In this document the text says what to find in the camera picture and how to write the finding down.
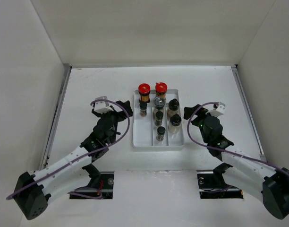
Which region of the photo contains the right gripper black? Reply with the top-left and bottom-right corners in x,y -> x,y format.
184,104 -> 219,143

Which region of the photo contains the red-label black-cap spice bottle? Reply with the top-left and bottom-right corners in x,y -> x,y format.
139,102 -> 147,117

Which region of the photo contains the black-top brown spice grinder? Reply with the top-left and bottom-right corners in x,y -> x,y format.
167,98 -> 180,118

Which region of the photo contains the black-top white salt grinder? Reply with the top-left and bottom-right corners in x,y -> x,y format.
168,113 -> 182,134

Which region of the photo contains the red-lid sauce jar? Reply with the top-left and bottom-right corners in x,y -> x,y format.
155,82 -> 168,99
138,83 -> 151,103

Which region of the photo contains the black-label spice bottle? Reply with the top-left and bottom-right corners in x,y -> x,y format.
156,126 -> 166,141
155,111 -> 164,127

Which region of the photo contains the clear-lid salt grinder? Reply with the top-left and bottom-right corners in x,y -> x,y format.
153,96 -> 166,114

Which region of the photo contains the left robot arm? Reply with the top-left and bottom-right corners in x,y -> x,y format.
7,98 -> 133,220

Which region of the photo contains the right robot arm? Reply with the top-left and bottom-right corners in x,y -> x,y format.
183,102 -> 289,219

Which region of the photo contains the white divided organizer tray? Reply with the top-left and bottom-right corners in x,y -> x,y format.
132,89 -> 185,151

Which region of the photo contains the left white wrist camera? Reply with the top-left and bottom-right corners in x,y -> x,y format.
90,96 -> 112,114

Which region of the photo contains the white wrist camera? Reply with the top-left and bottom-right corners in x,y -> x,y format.
90,96 -> 112,114
210,102 -> 226,117

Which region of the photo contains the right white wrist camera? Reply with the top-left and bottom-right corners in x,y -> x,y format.
210,102 -> 226,117

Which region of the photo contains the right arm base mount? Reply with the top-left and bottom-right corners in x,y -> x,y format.
197,163 -> 243,199

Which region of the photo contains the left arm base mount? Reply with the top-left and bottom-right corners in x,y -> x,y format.
69,164 -> 115,200

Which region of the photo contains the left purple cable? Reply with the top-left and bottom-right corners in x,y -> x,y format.
6,99 -> 131,201

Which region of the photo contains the purple cable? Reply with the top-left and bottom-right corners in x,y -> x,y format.
6,99 -> 131,201
187,102 -> 289,183

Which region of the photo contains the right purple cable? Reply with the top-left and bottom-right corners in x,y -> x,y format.
187,102 -> 289,183

